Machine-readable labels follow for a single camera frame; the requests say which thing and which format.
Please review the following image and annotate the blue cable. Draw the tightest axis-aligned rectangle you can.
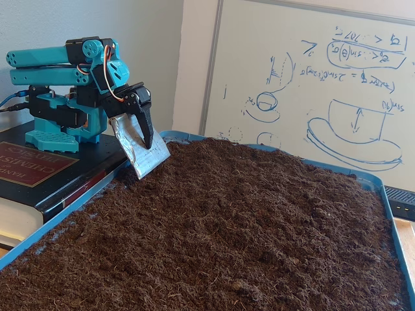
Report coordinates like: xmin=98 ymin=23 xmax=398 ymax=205
xmin=0 ymin=91 xmax=32 ymax=109

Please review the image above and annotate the black cable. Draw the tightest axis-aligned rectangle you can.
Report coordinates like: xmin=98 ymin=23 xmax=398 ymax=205
xmin=0 ymin=104 xmax=30 ymax=113

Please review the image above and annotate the brown soil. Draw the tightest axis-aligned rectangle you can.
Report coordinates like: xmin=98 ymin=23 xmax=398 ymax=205
xmin=0 ymin=137 xmax=406 ymax=311

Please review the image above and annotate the black chemistry handbook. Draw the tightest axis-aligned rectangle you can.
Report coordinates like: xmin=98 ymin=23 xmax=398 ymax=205
xmin=0 ymin=120 xmax=132 ymax=252

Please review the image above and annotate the blue plastic tray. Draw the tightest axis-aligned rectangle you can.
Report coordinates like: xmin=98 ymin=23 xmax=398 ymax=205
xmin=0 ymin=130 xmax=415 ymax=311

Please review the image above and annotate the whiteboard with blue drawings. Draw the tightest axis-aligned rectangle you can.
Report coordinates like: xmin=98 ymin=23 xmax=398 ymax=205
xmin=199 ymin=0 xmax=415 ymax=189

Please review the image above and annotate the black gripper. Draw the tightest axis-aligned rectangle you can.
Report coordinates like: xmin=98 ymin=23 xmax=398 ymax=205
xmin=102 ymin=81 xmax=172 ymax=181

